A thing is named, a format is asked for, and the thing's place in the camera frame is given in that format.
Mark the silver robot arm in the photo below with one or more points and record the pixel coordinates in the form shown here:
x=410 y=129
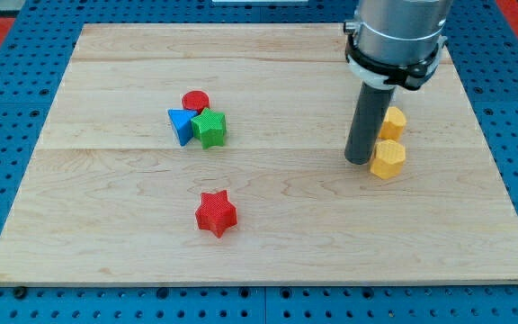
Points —
x=396 y=42

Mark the blue triangle block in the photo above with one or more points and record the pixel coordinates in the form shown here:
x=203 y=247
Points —
x=181 y=122

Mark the green star block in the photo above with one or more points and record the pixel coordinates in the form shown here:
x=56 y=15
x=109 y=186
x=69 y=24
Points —
x=210 y=128

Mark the red star block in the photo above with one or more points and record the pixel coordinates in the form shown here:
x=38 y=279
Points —
x=216 y=213

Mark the light wooden board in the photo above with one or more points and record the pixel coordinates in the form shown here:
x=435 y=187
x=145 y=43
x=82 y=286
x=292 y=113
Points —
x=109 y=196

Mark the red cylinder block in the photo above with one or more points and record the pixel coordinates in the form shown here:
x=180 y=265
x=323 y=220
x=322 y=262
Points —
x=196 y=100

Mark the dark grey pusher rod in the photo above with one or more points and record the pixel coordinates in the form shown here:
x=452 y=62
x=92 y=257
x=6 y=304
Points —
x=370 y=112

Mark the yellow hexagon block front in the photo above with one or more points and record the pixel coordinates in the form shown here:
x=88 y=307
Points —
x=388 y=159

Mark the yellow hexagon block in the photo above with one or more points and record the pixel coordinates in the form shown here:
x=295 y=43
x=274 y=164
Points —
x=393 y=125
x=388 y=159

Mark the yellow hexagon block rear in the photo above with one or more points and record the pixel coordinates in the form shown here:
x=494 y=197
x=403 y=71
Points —
x=393 y=125

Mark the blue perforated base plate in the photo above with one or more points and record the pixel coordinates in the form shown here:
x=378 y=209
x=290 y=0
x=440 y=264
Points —
x=33 y=58

